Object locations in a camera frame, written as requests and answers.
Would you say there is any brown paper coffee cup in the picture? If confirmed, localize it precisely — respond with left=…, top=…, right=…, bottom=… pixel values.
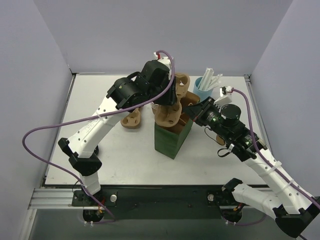
left=215, top=134, right=226, bottom=146

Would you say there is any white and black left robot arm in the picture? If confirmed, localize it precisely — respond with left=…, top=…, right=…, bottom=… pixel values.
left=58, top=57, right=176, bottom=206

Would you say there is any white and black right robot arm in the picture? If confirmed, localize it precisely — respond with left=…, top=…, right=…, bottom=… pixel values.
left=183, top=97, right=320, bottom=238

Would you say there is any stack of black cup lids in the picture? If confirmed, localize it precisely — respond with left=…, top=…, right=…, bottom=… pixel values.
left=93, top=145, right=100, bottom=156

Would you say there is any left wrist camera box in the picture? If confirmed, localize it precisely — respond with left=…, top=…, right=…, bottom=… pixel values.
left=153, top=52, right=175, bottom=76

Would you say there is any stack of brown paper cups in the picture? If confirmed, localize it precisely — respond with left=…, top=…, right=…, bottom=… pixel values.
left=150, top=102, right=159, bottom=112

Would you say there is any green and brown paper bag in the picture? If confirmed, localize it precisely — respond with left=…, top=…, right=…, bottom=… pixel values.
left=154, top=105, right=193, bottom=159

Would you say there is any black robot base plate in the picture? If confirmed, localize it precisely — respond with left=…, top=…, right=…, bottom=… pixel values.
left=71, top=185, right=244, bottom=222

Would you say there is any light blue straw holder cup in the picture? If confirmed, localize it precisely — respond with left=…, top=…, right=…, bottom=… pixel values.
left=192, top=77, right=213, bottom=102

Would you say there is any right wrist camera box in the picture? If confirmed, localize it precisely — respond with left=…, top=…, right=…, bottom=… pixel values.
left=214, top=86, right=233, bottom=108

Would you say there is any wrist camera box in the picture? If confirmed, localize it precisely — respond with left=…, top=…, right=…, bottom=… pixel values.
left=214, top=86, right=233, bottom=108
left=153, top=52, right=175, bottom=76

